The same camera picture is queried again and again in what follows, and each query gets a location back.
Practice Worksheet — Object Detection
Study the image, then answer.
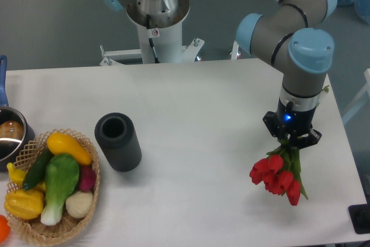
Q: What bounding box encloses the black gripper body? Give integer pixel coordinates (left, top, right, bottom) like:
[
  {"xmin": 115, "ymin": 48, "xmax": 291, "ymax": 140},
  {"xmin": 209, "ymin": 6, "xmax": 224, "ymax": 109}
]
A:
[{"xmin": 276, "ymin": 100, "xmax": 316, "ymax": 145}]

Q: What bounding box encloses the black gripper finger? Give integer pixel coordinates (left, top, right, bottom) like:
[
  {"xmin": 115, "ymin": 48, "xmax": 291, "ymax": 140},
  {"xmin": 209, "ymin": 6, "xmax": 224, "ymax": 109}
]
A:
[
  {"xmin": 296, "ymin": 129, "xmax": 322, "ymax": 148},
  {"xmin": 262, "ymin": 111, "xmax": 282, "ymax": 139}
]

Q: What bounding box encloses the red tulip bouquet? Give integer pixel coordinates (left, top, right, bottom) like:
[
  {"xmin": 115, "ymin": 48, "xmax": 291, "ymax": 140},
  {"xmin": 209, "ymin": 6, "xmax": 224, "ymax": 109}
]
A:
[{"xmin": 249, "ymin": 84, "xmax": 331, "ymax": 207}]

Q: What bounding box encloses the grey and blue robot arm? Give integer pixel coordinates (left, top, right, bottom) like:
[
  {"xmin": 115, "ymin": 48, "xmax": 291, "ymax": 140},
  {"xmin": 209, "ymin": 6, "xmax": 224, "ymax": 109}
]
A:
[{"xmin": 103, "ymin": 0, "xmax": 337, "ymax": 149}]

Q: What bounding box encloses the dark grey ribbed vase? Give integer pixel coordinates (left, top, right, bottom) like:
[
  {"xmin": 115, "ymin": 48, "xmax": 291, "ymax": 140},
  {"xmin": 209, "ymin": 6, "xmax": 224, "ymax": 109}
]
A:
[{"xmin": 94, "ymin": 112, "xmax": 142, "ymax": 172}]

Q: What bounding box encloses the black device at table edge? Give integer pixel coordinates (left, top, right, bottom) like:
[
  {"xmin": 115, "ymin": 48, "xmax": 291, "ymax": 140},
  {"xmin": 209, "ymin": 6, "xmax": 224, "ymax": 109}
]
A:
[{"xmin": 348, "ymin": 204, "xmax": 369, "ymax": 234}]

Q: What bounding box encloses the red radish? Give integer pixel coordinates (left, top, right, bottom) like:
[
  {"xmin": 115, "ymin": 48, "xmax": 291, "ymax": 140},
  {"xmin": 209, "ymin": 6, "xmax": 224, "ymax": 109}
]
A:
[{"xmin": 77, "ymin": 166, "xmax": 97, "ymax": 192}]

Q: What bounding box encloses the white garlic bulb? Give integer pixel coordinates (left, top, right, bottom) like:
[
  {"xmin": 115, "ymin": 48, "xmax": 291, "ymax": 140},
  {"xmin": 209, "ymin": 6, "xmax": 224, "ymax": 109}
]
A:
[{"xmin": 65, "ymin": 191, "xmax": 93, "ymax": 219}]

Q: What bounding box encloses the yellow squash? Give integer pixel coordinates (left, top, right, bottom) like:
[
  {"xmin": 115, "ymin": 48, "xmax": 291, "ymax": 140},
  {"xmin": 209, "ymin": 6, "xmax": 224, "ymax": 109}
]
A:
[{"xmin": 46, "ymin": 132, "xmax": 92, "ymax": 166}]

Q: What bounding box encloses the green bok choy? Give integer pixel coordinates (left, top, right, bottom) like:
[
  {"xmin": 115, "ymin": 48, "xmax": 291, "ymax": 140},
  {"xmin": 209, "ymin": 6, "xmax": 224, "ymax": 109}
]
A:
[{"xmin": 40, "ymin": 153, "xmax": 80, "ymax": 226}]

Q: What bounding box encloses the dark green cucumber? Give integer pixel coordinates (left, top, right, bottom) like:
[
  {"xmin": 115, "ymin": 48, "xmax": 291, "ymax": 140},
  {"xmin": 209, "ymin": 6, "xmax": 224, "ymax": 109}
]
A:
[{"xmin": 22, "ymin": 147, "xmax": 54, "ymax": 191}]

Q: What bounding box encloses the small yellow gourd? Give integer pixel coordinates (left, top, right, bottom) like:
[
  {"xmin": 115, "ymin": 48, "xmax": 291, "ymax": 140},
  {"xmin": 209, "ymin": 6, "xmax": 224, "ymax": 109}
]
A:
[{"xmin": 6, "ymin": 163, "xmax": 46, "ymax": 193}]

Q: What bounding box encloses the yellow bell pepper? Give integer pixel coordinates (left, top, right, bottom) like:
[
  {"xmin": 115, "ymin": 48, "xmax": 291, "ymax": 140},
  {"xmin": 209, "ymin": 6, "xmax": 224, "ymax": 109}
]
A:
[{"xmin": 4, "ymin": 189, "xmax": 44, "ymax": 220}]

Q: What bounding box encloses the woven wicker basket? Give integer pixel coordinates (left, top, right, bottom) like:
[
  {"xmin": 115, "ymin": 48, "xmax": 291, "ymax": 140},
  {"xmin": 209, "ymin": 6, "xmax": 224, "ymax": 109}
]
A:
[{"xmin": 6, "ymin": 129, "xmax": 101, "ymax": 246}]

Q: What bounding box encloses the orange fruit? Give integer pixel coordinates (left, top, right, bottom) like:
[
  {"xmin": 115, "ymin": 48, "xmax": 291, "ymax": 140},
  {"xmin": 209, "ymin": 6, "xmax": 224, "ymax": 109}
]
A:
[{"xmin": 0, "ymin": 215, "xmax": 10, "ymax": 243}]

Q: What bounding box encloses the white frame at right edge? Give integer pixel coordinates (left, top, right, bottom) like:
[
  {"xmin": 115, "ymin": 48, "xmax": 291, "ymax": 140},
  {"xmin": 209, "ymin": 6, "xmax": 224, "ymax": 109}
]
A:
[{"xmin": 342, "ymin": 68, "xmax": 369, "ymax": 125}]

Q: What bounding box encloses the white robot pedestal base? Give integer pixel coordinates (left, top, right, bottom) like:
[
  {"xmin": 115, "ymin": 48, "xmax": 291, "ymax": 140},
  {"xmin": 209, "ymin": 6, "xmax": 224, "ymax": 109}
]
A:
[{"xmin": 100, "ymin": 0, "xmax": 205, "ymax": 65}]

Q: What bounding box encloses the steel pot with blue handle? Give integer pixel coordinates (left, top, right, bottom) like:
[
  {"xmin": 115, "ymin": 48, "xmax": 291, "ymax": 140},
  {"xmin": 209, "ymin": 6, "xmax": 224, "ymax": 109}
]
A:
[{"xmin": 1, "ymin": 55, "xmax": 35, "ymax": 172}]

